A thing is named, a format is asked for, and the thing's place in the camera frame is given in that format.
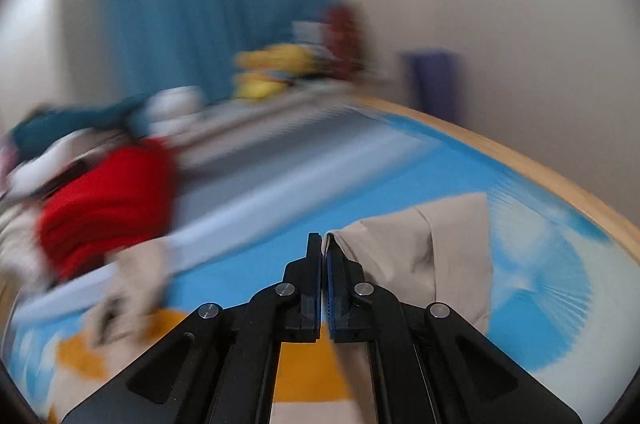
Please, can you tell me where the white towel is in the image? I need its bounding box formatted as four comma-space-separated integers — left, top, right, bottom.
0, 199, 48, 292

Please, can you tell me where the purple bin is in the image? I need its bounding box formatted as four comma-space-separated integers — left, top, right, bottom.
404, 49, 459, 121

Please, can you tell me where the beige and orange cloth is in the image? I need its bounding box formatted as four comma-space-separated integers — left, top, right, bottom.
50, 193, 496, 424

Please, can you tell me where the red cloth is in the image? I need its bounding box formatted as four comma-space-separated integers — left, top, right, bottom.
37, 138, 179, 281

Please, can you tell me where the teal cloth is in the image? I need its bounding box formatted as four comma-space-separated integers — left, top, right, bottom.
9, 96, 151, 147

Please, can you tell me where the yellow plush toy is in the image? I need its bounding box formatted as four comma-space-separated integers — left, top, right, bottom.
234, 44, 317, 103

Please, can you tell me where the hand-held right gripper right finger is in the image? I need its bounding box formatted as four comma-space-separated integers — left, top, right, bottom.
324, 249, 584, 424

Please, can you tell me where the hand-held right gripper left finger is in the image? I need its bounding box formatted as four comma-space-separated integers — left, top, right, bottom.
60, 232, 322, 424

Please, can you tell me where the dark red object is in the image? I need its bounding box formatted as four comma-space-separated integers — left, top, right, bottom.
322, 4, 367, 81

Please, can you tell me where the small white cloth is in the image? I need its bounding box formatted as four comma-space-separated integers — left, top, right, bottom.
149, 86, 207, 126

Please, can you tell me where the blue and white bed sheet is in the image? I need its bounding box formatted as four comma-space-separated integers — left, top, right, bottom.
0, 96, 617, 424

